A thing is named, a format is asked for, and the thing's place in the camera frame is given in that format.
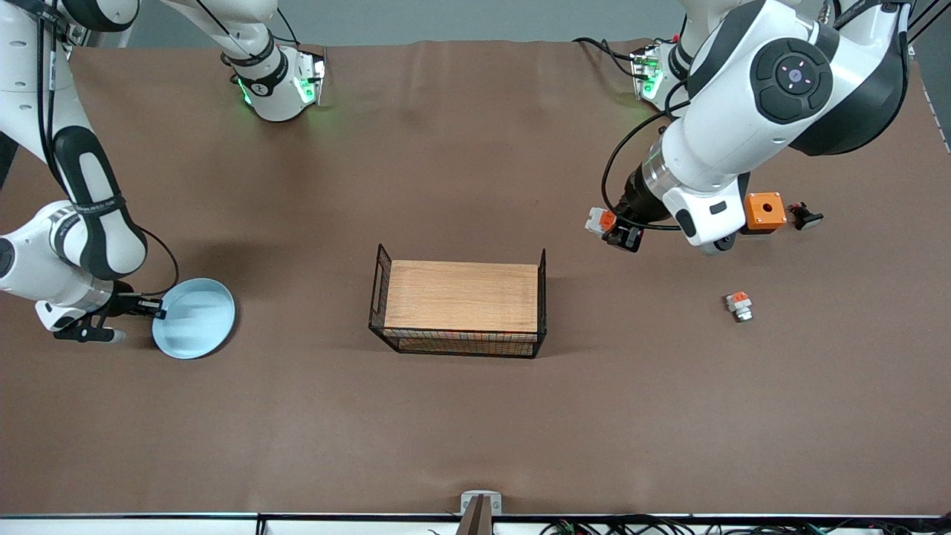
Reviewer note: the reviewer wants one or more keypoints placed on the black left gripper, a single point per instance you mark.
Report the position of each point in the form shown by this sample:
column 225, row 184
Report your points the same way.
column 637, row 201

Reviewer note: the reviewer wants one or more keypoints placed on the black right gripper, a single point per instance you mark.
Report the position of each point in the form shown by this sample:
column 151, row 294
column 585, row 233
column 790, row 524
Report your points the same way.
column 126, row 304

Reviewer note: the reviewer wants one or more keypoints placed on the red cap push button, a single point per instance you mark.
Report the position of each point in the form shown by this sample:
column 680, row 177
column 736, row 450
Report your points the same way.
column 596, row 221

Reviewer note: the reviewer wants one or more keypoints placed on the light blue round plate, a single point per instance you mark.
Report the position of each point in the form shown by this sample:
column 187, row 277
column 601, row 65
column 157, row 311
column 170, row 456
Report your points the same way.
column 197, row 319

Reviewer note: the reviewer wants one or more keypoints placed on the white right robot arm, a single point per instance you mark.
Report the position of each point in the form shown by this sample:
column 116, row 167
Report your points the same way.
column 30, row 260

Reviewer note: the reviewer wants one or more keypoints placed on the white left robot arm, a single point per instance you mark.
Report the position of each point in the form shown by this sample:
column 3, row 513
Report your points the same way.
column 728, row 134

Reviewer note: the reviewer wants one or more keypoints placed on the white cap push button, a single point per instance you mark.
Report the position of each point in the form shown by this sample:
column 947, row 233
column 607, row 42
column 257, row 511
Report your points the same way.
column 739, row 303

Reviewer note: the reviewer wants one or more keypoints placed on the black push button head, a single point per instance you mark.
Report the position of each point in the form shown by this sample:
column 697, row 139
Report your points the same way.
column 806, row 219

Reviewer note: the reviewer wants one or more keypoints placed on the wooden basket lid board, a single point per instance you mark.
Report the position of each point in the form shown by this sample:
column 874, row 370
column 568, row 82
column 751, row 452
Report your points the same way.
column 461, row 297

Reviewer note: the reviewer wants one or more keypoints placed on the brown table cover mat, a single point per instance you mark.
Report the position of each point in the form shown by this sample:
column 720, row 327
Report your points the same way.
column 475, row 416

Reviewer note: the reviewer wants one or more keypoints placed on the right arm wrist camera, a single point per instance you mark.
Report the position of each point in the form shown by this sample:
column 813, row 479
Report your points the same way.
column 82, row 331

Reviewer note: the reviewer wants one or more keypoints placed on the orange button enclosure box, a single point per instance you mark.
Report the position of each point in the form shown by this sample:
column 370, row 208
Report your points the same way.
column 765, row 214

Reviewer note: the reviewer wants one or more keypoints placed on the white table edge rail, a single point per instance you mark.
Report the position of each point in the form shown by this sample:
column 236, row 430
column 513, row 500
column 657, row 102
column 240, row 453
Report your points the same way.
column 148, row 526

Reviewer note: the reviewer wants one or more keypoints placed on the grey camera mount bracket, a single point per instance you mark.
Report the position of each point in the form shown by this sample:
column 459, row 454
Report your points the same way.
column 481, row 513

